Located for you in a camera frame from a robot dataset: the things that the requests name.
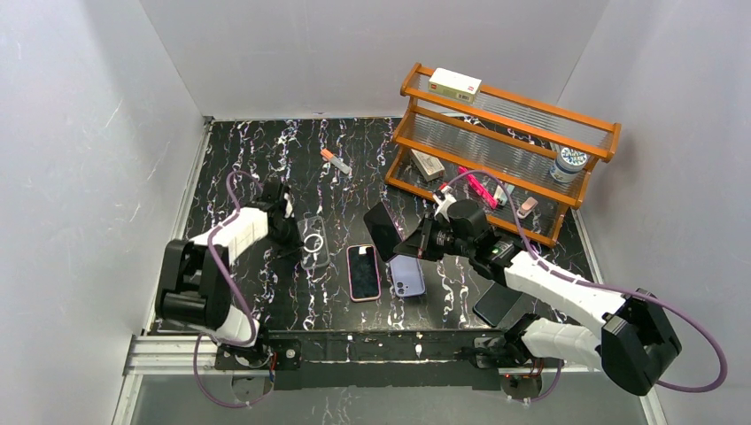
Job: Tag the white green stapler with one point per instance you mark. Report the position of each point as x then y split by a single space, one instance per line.
502 192

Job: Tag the black screen smartphone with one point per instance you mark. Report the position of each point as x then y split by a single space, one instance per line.
364 274

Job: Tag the lavender phone case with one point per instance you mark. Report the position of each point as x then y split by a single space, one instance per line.
407 276

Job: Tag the orange wooden shelf rack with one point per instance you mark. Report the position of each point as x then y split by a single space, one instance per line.
511 137

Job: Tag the white blue round jar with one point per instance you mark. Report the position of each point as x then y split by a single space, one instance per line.
568 164

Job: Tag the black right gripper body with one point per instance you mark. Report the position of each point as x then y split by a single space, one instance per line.
426 238

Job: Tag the dark teal phone case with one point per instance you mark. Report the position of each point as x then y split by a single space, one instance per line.
495 304

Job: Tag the pink utility knife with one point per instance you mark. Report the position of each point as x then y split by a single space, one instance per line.
478 187

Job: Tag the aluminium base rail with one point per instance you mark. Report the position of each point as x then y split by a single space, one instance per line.
289 350

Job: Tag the small grey box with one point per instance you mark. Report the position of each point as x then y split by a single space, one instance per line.
429 167

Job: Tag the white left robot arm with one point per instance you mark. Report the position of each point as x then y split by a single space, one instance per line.
195 287

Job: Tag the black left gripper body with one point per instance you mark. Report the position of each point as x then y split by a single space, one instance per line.
286 233

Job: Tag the clear magsafe phone case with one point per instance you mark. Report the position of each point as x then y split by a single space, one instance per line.
315 250

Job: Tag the orange grey marker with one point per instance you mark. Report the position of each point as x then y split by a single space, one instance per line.
336 161

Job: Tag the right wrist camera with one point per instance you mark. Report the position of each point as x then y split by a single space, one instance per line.
444 198

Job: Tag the pink phone case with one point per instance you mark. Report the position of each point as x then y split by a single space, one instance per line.
364 273

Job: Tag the small pink white item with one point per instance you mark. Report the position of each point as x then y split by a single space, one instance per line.
526 207

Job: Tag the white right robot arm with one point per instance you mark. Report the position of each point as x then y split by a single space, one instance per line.
627 336

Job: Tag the white red carton box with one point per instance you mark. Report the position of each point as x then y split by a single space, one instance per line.
457 86

